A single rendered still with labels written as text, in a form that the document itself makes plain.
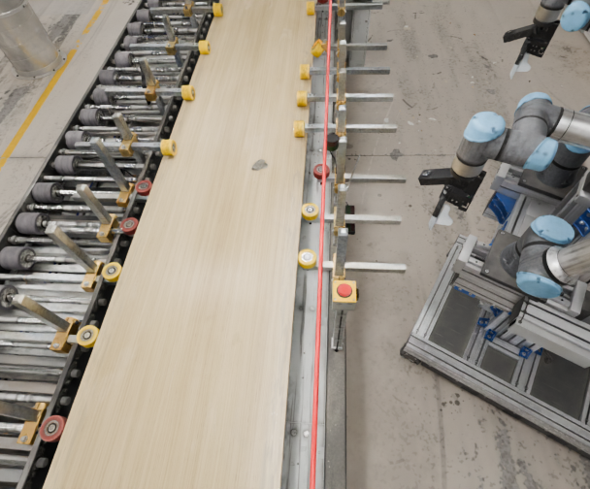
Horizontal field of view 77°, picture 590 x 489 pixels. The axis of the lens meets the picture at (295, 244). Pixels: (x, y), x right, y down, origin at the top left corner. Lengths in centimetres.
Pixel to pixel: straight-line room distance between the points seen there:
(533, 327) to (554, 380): 87
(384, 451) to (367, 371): 41
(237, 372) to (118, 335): 49
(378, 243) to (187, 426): 181
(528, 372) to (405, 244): 105
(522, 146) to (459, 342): 147
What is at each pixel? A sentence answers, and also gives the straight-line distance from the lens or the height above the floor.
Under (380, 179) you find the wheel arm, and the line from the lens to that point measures 190.
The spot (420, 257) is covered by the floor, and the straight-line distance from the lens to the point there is 270.
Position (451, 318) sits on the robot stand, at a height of 21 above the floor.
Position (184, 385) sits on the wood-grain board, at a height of 90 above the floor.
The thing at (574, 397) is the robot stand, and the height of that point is 21.
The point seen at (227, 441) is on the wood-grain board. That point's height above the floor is 90.
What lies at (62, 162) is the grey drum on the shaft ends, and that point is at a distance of 242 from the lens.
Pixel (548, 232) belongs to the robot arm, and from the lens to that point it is 137.
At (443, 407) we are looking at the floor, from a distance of 238.
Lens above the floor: 224
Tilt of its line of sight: 57 degrees down
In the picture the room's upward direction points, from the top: 5 degrees counter-clockwise
